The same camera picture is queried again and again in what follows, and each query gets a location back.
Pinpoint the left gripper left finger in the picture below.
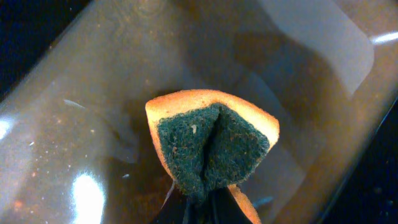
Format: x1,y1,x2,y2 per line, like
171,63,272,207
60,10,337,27
150,188,192,224

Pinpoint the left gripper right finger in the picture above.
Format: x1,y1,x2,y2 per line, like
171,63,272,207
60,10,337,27
202,187,252,224

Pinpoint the orange and green sponge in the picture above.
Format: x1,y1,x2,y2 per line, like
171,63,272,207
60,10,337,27
145,89,279,223

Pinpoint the black rectangular water tray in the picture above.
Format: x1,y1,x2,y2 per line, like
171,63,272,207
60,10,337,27
1,1,397,223

